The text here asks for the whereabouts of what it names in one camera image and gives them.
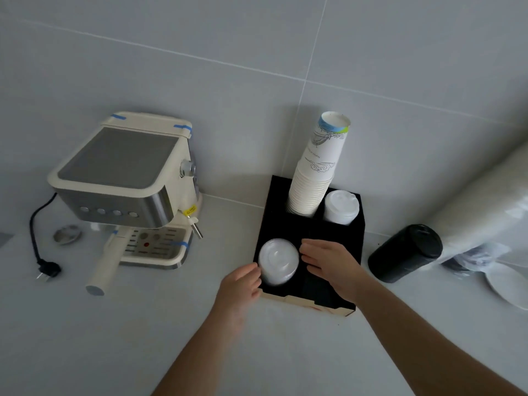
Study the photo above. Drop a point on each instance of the person's right hand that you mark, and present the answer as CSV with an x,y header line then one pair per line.
x,y
338,268

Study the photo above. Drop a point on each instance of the person's left hand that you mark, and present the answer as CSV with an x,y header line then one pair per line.
x,y
233,292

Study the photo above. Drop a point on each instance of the person's left thumb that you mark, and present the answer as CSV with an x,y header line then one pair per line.
x,y
248,270

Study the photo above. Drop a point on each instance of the person's right fingers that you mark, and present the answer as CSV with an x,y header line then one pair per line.
x,y
312,253

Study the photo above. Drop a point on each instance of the person's right forearm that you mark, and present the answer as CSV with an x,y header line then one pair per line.
x,y
420,342

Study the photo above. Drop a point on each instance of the person's left forearm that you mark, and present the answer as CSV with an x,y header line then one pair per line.
x,y
194,354

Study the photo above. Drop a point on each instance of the stack of clear cup lids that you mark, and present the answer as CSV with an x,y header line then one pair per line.
x,y
278,259

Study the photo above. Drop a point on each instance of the black cup organizer box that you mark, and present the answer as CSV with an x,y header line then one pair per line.
x,y
350,230

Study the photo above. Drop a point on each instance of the stack of white cup lids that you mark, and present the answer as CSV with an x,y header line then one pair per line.
x,y
340,208

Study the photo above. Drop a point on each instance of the metal steam wand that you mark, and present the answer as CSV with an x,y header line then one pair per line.
x,y
194,226

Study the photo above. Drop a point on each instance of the blue tape strip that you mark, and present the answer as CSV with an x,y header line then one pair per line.
x,y
180,244
183,128
118,117

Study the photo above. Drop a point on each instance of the stack of white paper cups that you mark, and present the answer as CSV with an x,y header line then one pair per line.
x,y
317,169

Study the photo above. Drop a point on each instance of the stack of black cup lids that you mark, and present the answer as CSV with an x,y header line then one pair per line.
x,y
402,255

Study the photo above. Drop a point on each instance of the metal drip tray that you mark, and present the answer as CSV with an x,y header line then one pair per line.
x,y
159,249

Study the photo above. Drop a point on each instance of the cream espresso machine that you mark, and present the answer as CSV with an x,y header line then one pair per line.
x,y
123,169

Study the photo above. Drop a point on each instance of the plastic-wrapped sleeve of lids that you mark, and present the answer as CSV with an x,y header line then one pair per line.
x,y
482,202

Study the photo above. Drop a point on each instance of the round metal filter basket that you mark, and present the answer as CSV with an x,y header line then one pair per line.
x,y
67,235

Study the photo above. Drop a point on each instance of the white round plate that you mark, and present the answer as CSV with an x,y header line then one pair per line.
x,y
509,286

